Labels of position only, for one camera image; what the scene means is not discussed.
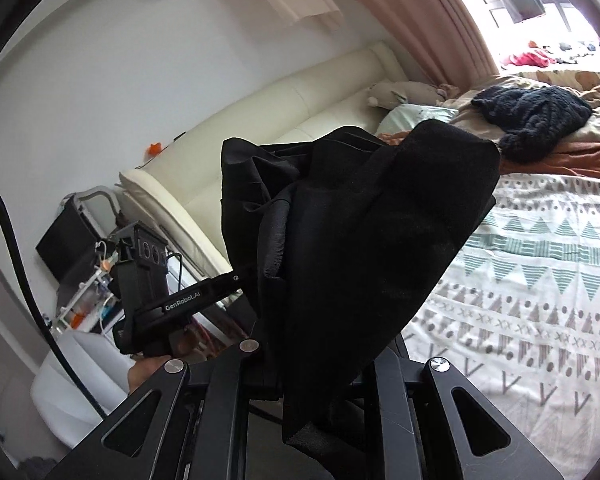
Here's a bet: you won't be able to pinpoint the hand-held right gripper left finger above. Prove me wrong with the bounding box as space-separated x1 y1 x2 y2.
47 339 286 480

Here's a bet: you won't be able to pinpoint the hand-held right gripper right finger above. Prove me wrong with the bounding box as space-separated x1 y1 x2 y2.
370 347 566 480

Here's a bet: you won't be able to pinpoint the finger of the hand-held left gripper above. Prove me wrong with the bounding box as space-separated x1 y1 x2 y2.
212 270 246 299

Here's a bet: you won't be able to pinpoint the black jacket with yellow trim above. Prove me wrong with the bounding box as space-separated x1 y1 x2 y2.
220 121 502 480

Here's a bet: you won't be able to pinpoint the red clothes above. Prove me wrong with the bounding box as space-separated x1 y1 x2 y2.
500 40 561 68

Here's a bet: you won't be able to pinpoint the person's left hand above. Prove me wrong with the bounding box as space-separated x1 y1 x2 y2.
126 357 171 396

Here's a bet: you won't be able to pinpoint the white storage cart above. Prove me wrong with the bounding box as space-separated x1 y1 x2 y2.
55 240 126 336

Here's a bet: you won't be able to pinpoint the white round stool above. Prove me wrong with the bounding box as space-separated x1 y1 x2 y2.
30 332 131 451

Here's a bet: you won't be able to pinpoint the cream padded headboard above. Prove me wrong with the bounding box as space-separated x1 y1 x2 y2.
119 41 411 281

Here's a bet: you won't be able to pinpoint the triangle-patterned white blanket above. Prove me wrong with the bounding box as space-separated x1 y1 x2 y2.
400 172 600 461

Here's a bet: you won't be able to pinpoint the light green pillow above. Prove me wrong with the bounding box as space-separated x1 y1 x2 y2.
375 104 456 136

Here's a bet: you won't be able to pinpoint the beige plush toy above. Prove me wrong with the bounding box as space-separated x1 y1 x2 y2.
365 80 446 110

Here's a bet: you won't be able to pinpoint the pink curtain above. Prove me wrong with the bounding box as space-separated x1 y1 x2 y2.
325 0 501 86

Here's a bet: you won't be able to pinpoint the black knit sweater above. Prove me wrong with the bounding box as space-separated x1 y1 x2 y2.
471 85 595 163

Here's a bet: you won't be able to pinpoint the black cable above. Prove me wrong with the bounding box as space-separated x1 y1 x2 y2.
0 176 108 418

